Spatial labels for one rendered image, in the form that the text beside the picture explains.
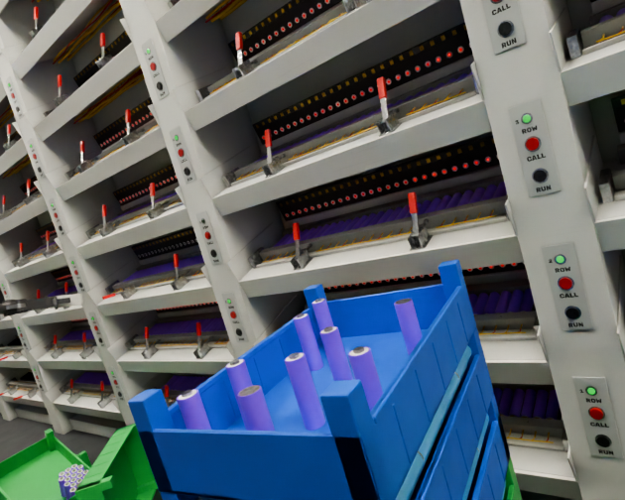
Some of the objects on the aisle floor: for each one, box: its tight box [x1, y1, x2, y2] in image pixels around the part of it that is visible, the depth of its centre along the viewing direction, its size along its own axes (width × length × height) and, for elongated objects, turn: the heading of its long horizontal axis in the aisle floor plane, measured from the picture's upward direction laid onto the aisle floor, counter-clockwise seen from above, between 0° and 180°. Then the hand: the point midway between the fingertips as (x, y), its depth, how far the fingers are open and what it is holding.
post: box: [0, 75, 78, 435], centre depth 200 cm, size 20×9×176 cm, turn 30°
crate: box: [0, 429, 90, 500], centre depth 139 cm, size 30×20×8 cm
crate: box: [74, 424, 158, 500], centre depth 118 cm, size 8×30×20 cm, turn 75°
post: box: [119, 0, 307, 359], centre depth 111 cm, size 20×9×176 cm, turn 30°
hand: (66, 301), depth 125 cm, fingers open, 3 cm apart
